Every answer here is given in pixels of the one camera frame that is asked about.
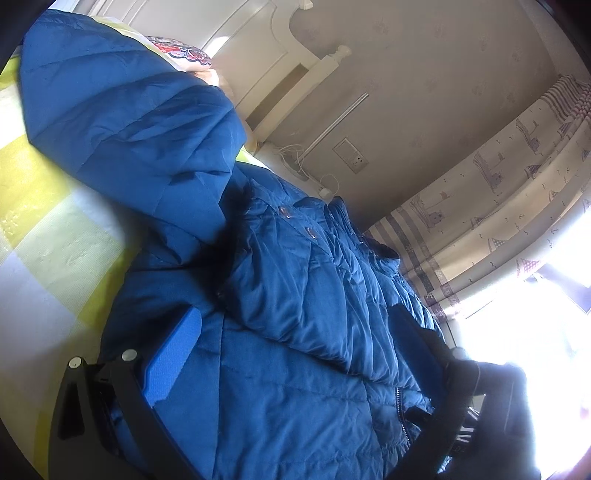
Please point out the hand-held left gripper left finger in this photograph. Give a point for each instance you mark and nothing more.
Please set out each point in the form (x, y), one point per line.
(175, 350)

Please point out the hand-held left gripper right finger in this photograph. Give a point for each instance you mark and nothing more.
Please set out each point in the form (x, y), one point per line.
(455, 392)

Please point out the blue puffer jacket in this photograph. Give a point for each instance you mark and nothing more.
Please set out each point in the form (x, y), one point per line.
(286, 300)

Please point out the window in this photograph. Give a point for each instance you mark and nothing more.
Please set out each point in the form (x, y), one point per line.
(554, 323)

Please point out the yellow checkered bed sheet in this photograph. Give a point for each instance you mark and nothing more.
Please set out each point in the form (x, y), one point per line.
(55, 258)

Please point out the printed curtain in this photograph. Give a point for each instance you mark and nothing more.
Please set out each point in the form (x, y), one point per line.
(485, 194)

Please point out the white power adapter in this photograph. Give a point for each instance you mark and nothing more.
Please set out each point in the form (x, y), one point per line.
(326, 191)

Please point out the cream pillow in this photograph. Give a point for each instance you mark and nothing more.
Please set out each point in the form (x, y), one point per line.
(210, 77)

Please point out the white rod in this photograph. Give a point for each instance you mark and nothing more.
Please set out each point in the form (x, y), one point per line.
(337, 121)

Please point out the patterned pillow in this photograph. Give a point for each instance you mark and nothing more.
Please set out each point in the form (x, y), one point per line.
(184, 53)

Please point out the white headboard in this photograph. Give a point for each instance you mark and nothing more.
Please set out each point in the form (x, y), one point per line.
(277, 37)

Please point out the white door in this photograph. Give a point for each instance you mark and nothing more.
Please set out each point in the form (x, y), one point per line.
(161, 18)

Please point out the wall socket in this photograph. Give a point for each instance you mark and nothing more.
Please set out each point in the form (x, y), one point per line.
(351, 156)

